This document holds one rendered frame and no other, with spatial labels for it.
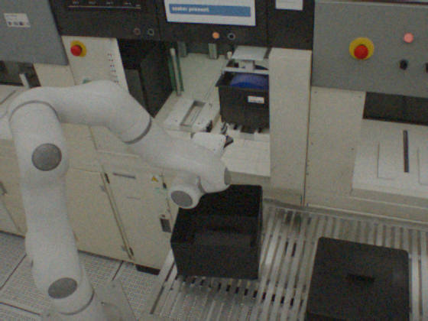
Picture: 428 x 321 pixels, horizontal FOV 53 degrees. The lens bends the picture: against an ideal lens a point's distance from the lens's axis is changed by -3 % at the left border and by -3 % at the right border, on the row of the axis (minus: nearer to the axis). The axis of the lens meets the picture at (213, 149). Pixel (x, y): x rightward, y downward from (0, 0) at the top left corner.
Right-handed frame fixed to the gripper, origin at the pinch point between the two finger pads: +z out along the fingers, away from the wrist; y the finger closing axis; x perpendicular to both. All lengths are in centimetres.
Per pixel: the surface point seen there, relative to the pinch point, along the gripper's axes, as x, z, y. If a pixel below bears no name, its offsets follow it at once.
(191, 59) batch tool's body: -32, 98, -47
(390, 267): -33, -17, 58
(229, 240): -42.0, -10.2, 4.4
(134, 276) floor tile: -119, 12, -61
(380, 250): -33, -11, 55
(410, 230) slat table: -44, 9, 67
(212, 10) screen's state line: 32.3, 14.9, -3.1
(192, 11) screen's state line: 31.8, 15.0, -9.3
